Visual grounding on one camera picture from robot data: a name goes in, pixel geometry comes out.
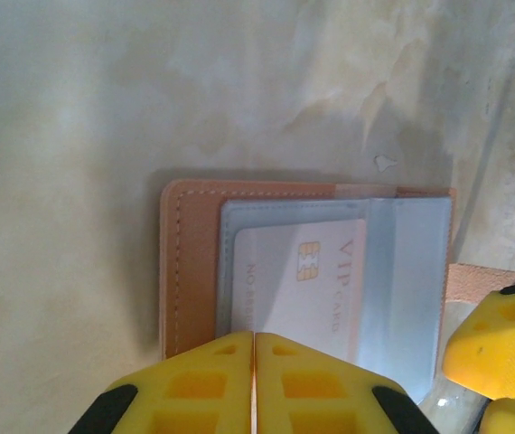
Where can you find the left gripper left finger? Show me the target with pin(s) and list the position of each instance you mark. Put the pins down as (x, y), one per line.
(185, 393)

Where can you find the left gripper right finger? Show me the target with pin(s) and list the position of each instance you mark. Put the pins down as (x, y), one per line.
(321, 398)

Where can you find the brown leather card holder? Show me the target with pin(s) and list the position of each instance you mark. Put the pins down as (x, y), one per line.
(194, 271)

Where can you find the white VIP chip card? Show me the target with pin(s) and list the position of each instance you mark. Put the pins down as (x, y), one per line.
(275, 280)

